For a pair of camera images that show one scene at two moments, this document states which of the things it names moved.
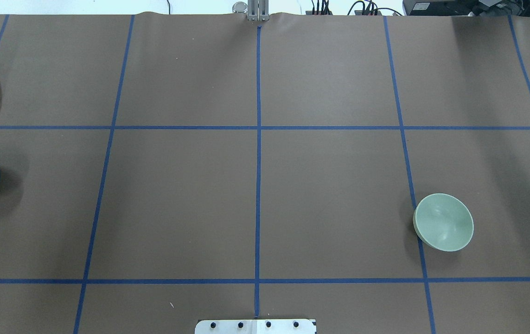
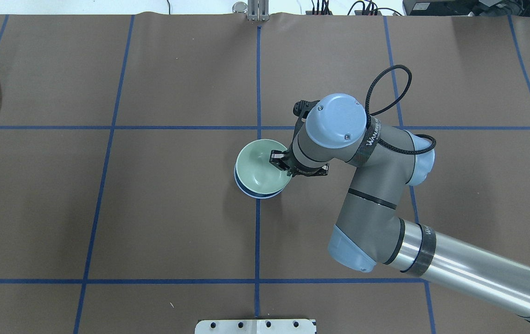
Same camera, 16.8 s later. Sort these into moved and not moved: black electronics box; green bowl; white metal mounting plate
Moved: green bowl
Not moved: black electronics box; white metal mounting plate
